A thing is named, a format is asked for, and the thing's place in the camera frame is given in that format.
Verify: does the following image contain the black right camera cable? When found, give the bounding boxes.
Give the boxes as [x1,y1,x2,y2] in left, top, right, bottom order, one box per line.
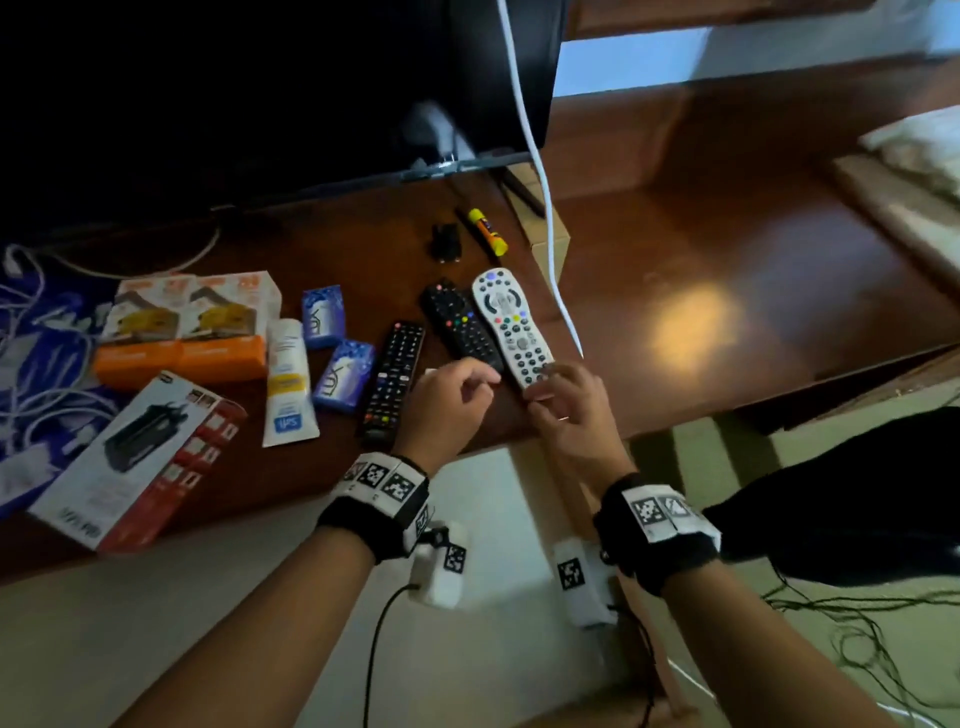
[599,551,661,728]

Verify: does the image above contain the black camera cable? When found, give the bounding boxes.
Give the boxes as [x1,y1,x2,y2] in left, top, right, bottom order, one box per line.
[599,551,661,728]
[362,581,421,728]

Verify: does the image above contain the white pillow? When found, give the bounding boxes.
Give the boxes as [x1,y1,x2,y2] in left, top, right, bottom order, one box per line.
[858,104,960,200]

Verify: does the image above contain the person's right forearm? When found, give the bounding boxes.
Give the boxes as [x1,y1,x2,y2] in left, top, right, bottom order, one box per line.
[659,558,901,728]

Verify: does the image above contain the brown wooden side cabinet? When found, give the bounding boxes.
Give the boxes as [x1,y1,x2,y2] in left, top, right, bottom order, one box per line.
[539,56,960,444]

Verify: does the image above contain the black television stand leg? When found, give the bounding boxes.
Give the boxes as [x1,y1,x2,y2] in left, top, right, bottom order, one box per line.
[498,166,547,219]

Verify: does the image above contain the slim black remote control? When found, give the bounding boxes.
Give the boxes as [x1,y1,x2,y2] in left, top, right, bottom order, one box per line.
[358,320,427,445]

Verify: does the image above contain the small yellow flashlight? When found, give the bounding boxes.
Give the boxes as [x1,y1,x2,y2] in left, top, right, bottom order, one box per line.
[467,207,510,258]

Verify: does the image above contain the pile of blue ID lanyards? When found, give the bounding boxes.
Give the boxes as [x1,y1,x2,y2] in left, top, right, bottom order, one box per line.
[0,262,125,519]

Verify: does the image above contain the black plug adapter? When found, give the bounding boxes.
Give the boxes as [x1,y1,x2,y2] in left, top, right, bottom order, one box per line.
[429,222,463,264]

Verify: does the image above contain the black cloth bundle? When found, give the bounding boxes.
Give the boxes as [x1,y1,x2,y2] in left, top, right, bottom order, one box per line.
[703,408,960,588]

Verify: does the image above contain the tangle of white cables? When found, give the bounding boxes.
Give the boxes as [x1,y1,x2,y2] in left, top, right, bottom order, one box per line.
[0,243,114,481]

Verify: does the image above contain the white cream tube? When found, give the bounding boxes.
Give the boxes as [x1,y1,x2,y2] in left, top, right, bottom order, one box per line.
[262,318,322,449]

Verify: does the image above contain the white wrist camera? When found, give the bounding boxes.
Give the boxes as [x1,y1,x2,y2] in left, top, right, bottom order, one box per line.
[408,521,470,607]
[553,536,620,630]

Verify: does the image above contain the blue soap packet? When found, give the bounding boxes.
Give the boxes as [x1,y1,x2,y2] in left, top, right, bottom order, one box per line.
[301,284,348,350]
[313,338,376,414]

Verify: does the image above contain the black right wristband with markers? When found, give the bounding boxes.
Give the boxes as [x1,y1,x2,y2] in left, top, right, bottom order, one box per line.
[592,472,723,598]

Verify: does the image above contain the black left wristband with markers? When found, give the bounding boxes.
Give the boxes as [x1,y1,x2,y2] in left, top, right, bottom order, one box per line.
[316,452,433,564]

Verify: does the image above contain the person's left forearm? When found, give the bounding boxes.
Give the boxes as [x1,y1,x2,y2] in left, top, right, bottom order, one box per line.
[112,524,376,728]

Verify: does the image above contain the wide black remote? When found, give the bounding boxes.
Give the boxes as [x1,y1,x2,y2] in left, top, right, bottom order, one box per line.
[418,277,505,376]

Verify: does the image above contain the orange charger box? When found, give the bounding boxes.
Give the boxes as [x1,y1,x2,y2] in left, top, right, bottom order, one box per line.
[91,275,198,390]
[178,271,283,384]

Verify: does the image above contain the person's right hand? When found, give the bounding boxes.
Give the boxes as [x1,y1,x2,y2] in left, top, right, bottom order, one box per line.
[522,362,639,496]

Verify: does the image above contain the person's left hand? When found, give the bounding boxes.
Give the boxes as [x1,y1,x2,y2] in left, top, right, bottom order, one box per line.
[393,357,502,478]

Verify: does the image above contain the thin black wires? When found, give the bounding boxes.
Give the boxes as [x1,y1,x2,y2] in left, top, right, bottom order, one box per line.
[761,569,960,710]

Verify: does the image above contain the white charger box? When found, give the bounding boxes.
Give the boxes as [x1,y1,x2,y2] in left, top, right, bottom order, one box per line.
[28,369,249,555]

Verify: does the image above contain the large white remote control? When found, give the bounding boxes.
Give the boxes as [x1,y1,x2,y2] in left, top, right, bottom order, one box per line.
[470,267,556,391]

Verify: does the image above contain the thin beige cable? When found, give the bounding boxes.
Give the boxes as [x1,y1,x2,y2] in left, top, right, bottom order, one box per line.
[44,224,223,283]

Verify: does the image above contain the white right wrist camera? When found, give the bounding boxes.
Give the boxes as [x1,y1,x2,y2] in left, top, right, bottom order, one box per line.
[553,536,620,630]

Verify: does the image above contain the thick white power cable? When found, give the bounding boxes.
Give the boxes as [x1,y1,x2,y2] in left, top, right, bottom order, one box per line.
[494,0,586,360]

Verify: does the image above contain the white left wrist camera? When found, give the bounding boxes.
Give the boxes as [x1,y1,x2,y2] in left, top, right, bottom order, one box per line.
[408,521,470,607]

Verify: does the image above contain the black left camera cable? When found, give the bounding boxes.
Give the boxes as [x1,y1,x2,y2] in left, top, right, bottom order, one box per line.
[362,581,421,728]

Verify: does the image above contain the black television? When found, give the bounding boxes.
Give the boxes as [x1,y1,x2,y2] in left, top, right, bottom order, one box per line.
[0,0,568,241]

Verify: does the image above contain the black wristband with markers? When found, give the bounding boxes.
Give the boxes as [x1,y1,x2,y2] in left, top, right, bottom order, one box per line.
[316,452,433,564]
[592,472,723,598]

